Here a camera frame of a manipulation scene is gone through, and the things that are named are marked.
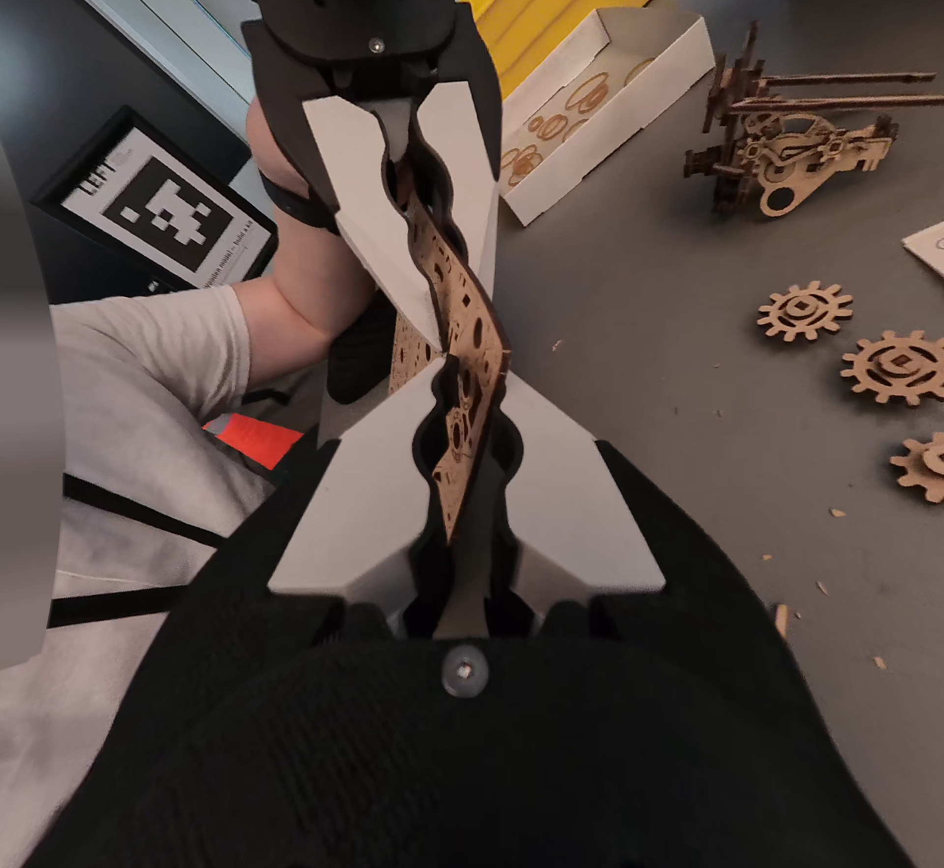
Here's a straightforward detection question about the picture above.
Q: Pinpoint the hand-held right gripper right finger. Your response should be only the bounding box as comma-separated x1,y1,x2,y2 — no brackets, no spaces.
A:
483,367,666,626

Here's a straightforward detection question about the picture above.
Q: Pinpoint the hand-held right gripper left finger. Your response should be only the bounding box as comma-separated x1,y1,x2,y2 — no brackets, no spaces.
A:
267,355,454,635

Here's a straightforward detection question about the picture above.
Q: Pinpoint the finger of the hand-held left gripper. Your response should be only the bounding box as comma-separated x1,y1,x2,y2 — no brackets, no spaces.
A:
301,97,445,354
415,76,504,288

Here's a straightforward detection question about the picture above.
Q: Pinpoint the perforated wooden parts sheet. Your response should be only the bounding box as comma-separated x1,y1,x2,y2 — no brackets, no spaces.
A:
387,196,514,546

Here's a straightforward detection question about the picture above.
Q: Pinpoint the person's left forearm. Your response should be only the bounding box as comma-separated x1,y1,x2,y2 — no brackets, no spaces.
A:
235,100,379,376

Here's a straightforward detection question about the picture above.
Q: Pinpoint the wooden model assembly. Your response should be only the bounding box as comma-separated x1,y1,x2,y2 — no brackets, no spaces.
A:
682,20,944,222

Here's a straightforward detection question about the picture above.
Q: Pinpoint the orange red object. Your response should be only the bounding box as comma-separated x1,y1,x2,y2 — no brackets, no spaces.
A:
201,409,305,472

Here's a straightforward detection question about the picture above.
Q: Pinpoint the group of wooden rings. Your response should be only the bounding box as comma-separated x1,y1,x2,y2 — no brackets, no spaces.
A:
501,57,659,188

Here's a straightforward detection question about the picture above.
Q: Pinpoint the black textured pad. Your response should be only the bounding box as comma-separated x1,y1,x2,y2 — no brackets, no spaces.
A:
326,291,401,406

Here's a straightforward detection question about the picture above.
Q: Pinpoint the white cardboard box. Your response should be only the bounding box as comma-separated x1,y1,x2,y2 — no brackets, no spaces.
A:
498,7,716,228

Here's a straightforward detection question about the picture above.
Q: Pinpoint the person's white shirt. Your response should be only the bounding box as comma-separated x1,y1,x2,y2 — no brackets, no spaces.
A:
0,284,329,868

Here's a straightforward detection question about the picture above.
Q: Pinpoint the small wooden gear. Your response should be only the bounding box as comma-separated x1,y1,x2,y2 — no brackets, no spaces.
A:
889,431,944,505

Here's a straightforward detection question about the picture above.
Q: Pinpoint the white instruction booklet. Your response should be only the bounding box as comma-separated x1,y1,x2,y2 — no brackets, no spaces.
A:
901,221,944,281

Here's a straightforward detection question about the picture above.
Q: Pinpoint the black strap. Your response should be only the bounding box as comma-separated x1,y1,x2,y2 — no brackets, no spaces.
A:
62,473,226,550
46,585,181,629

